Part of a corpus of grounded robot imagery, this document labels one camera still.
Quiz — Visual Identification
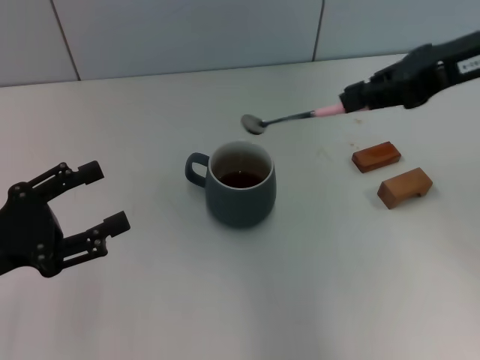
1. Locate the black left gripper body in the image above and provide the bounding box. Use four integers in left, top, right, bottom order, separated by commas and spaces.
0, 181, 65, 279

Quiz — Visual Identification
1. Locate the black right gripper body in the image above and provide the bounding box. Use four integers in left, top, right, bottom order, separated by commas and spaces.
403, 31, 480, 110

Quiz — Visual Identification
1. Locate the pink handled metal spoon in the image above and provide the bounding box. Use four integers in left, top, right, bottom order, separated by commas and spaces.
240, 104, 347, 136

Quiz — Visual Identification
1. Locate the grey ceramic cup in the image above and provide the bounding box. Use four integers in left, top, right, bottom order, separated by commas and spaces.
184, 140, 278, 231

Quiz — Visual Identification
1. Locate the dark flat wooden block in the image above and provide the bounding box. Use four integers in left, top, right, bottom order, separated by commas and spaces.
351, 140, 403, 175

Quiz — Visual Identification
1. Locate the light notched wooden block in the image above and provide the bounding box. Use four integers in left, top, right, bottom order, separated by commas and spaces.
376, 166, 434, 210

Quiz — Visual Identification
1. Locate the dark coffee liquid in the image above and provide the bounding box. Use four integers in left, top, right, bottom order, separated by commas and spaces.
217, 170, 262, 190

